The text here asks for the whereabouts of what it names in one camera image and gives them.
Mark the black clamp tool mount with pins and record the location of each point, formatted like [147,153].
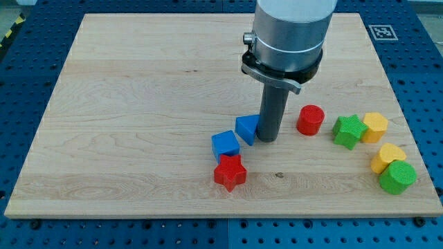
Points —
[291,81]

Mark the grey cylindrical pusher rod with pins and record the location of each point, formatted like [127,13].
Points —
[273,103]

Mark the blue triangle block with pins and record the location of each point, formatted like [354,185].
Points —
[245,127]

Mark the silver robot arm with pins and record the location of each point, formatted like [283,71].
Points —
[284,50]

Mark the red cylinder block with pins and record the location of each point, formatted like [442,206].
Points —
[310,120]

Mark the blue cube block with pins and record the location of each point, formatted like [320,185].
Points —
[225,143]

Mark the green star block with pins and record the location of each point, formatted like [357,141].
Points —
[348,131]

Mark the red star block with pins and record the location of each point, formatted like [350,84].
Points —
[230,172]

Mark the yellow hexagon block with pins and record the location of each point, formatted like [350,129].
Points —
[377,126]

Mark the white fiducial marker tag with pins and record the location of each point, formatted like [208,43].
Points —
[383,32]

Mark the yellow heart block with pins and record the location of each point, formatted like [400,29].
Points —
[387,153]

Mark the wooden board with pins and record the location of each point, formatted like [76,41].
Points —
[127,130]

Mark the green cylinder block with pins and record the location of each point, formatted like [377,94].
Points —
[397,177]

